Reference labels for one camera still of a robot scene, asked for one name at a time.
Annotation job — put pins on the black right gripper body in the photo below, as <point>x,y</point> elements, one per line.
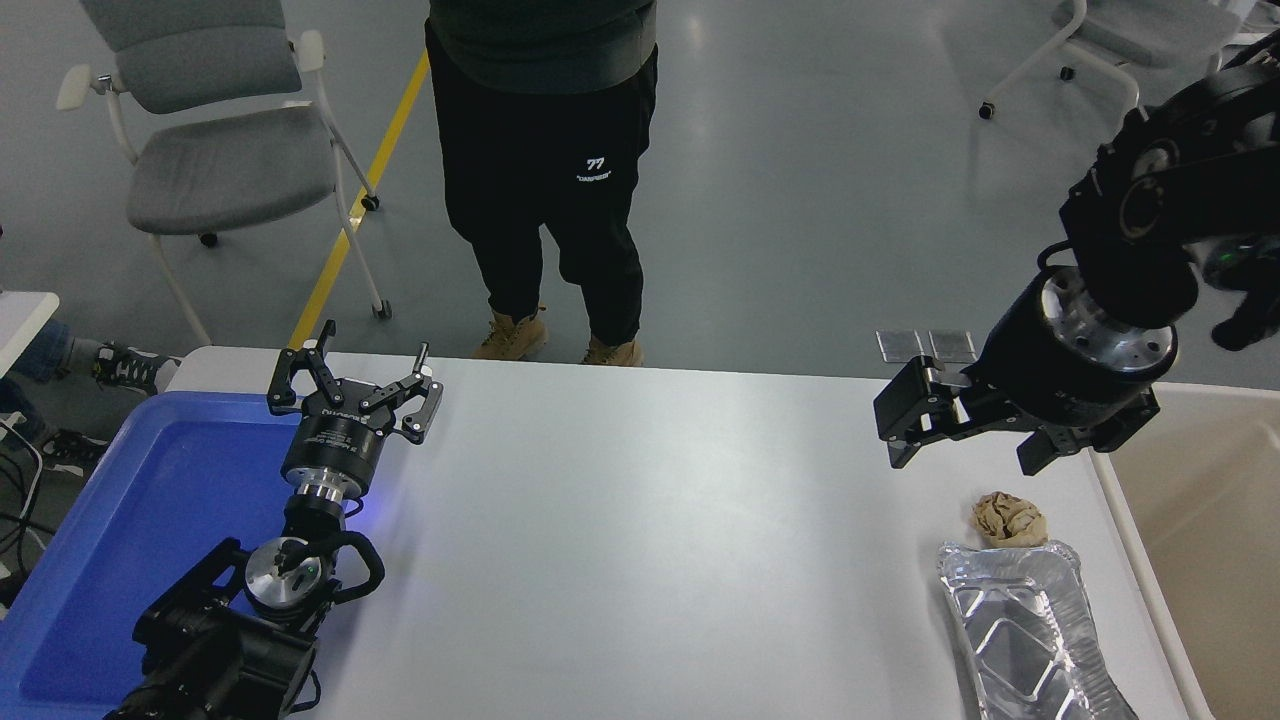
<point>1030,380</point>

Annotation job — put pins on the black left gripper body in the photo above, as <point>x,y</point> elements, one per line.
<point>333,445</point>

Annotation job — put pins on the silver foil tray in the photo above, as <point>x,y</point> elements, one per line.
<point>1020,610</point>

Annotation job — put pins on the blue plastic tray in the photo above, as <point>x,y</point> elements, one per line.
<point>130,520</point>

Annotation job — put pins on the grey chair with armrests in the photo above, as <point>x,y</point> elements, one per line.
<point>225,170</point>

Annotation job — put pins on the crumpled tan paper ball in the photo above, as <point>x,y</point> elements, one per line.
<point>1010,520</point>

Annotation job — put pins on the grey chair on castors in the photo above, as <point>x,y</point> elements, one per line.
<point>1150,30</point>

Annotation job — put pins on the white furniture frame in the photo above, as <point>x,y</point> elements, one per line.
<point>1255,12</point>

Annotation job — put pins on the person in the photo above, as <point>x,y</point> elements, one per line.
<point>540,150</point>
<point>130,368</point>

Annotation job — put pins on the small white table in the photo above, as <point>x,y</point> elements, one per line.
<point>20,320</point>

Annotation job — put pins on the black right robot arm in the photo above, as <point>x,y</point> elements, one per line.
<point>1160,200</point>

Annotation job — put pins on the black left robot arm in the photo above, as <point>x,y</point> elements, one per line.
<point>215,650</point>

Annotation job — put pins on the silver floor plate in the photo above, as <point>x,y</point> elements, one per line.
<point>900,346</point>
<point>950,346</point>

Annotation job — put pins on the large pale bin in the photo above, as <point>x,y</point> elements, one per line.
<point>1210,540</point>

